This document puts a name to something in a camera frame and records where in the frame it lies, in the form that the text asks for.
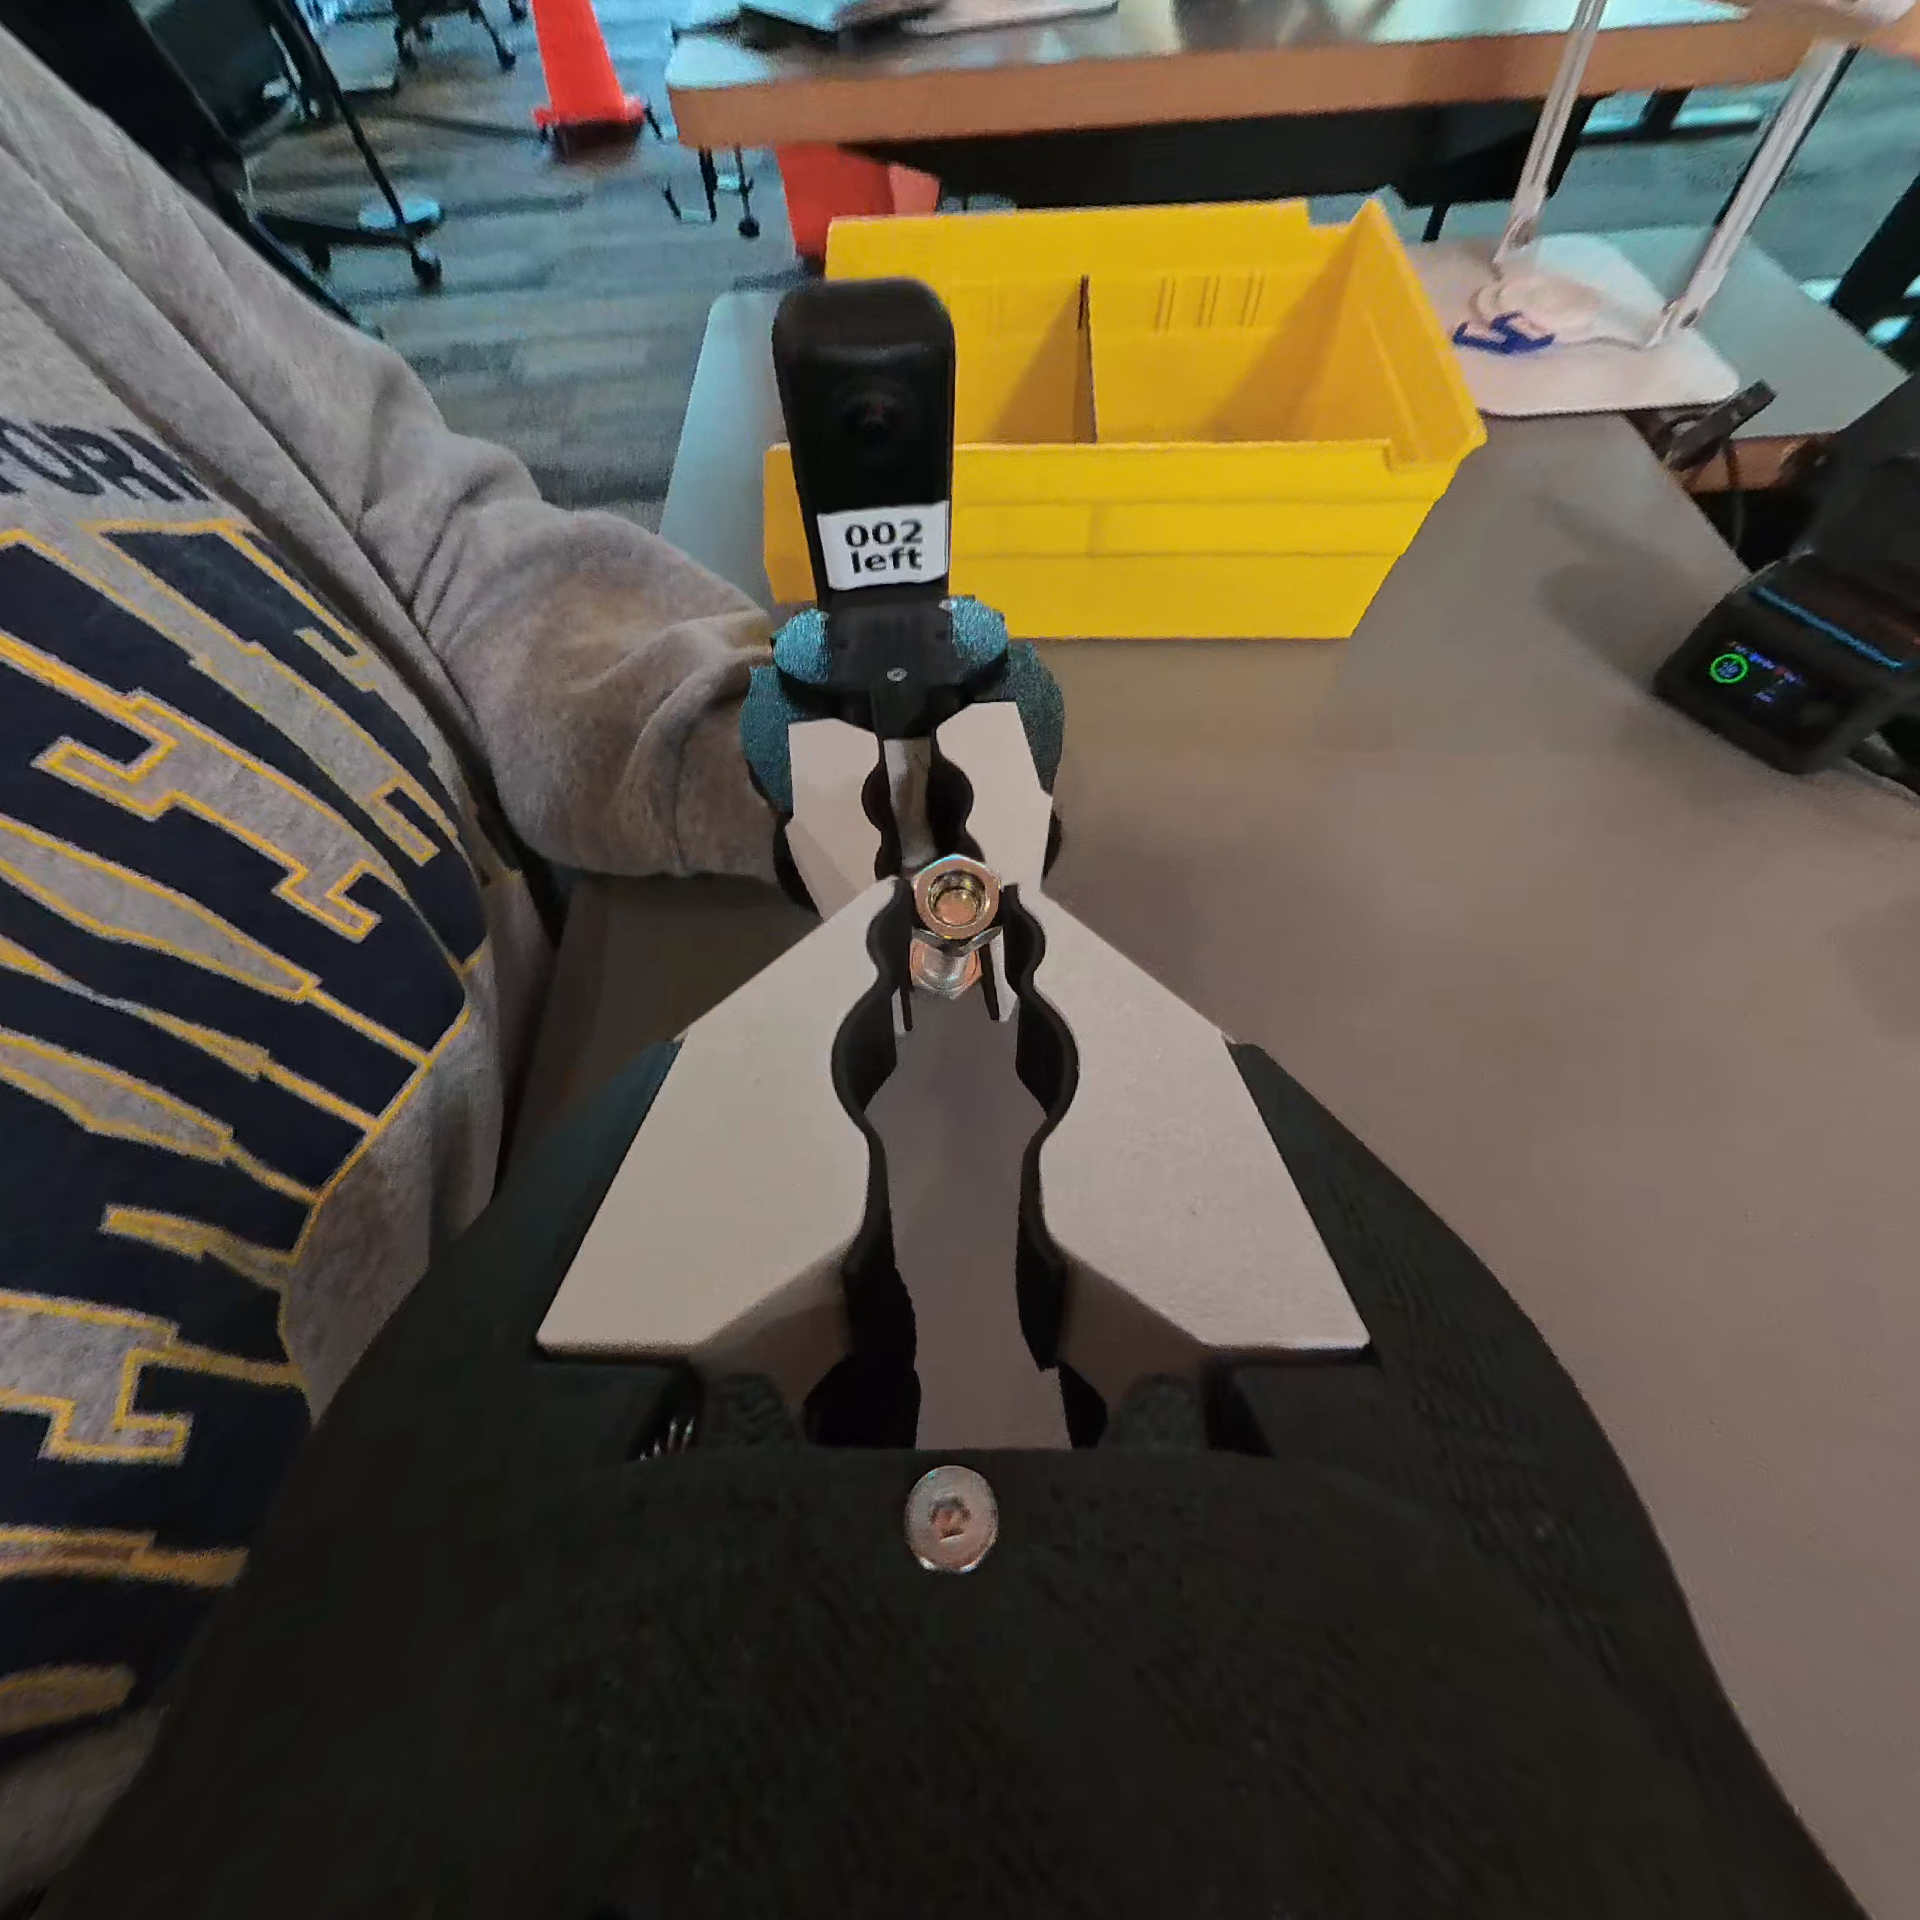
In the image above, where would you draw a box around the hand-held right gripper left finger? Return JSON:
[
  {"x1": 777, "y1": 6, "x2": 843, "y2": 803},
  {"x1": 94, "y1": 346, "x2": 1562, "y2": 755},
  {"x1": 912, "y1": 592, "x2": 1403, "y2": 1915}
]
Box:
[{"x1": 538, "y1": 882, "x2": 922, "y2": 1445}]

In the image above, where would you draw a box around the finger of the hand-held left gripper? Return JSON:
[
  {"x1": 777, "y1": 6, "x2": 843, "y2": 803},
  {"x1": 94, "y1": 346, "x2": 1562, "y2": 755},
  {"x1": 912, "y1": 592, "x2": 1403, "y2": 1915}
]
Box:
[
  {"x1": 787, "y1": 718, "x2": 905, "y2": 921},
  {"x1": 929, "y1": 703, "x2": 1056, "y2": 896}
]

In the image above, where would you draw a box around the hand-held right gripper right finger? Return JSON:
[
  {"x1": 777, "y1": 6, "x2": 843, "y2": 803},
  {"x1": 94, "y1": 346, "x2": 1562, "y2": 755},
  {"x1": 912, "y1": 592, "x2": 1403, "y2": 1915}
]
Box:
[{"x1": 1000, "y1": 886, "x2": 1373, "y2": 1449}]

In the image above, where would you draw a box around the silver hex nut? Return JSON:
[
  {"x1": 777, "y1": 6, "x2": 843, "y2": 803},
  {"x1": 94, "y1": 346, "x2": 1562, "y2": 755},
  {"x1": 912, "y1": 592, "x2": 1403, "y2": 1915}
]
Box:
[{"x1": 910, "y1": 856, "x2": 1006, "y2": 944}]

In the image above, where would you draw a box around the silver steel bolt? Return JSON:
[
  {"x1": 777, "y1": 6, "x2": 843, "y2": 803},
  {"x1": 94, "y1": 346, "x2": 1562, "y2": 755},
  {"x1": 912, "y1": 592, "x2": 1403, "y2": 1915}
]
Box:
[{"x1": 907, "y1": 879, "x2": 985, "y2": 1005}]

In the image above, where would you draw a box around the orange plastic object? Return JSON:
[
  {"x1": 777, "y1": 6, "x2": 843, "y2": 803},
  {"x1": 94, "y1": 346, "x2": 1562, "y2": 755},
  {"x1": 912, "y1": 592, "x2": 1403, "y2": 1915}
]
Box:
[{"x1": 775, "y1": 143, "x2": 942, "y2": 261}]

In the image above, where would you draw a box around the yellow plastic bin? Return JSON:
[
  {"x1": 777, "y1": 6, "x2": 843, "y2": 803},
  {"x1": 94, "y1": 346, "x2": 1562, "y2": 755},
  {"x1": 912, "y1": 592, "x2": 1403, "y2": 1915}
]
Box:
[{"x1": 761, "y1": 199, "x2": 1488, "y2": 643}]

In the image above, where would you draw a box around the orange traffic cone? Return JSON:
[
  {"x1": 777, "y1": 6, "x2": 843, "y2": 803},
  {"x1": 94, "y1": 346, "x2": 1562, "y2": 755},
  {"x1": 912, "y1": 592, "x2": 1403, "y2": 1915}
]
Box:
[{"x1": 533, "y1": 0, "x2": 653, "y2": 155}]

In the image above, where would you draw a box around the wooden edge table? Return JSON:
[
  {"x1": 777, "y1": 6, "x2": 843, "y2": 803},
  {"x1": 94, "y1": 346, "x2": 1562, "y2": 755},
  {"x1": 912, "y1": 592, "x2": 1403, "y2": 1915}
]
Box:
[{"x1": 667, "y1": 0, "x2": 1920, "y2": 243}]

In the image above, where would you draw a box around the black office chair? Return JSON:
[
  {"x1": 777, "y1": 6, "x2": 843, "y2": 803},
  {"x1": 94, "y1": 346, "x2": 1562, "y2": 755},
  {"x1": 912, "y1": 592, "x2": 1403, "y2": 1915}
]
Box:
[{"x1": 240, "y1": 0, "x2": 454, "y2": 298}]

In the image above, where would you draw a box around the instruction sheet on stand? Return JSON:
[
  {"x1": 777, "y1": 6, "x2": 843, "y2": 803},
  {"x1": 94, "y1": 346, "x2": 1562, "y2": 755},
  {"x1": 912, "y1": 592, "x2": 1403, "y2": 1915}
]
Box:
[{"x1": 1410, "y1": 0, "x2": 1870, "y2": 424}]

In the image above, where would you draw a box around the black device with display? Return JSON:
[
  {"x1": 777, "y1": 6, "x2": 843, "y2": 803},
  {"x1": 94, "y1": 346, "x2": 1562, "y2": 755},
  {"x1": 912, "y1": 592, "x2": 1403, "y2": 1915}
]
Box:
[{"x1": 1656, "y1": 562, "x2": 1920, "y2": 777}]

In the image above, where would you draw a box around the black clip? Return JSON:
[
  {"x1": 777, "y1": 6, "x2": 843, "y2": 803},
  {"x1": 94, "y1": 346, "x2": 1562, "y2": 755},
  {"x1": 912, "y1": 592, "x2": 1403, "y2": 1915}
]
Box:
[{"x1": 1658, "y1": 382, "x2": 1787, "y2": 497}]

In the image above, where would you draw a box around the dark grey case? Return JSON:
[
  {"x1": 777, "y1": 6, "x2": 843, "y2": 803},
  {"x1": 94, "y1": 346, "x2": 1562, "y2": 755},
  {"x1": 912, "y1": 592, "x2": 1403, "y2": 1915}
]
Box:
[{"x1": 1797, "y1": 369, "x2": 1920, "y2": 633}]

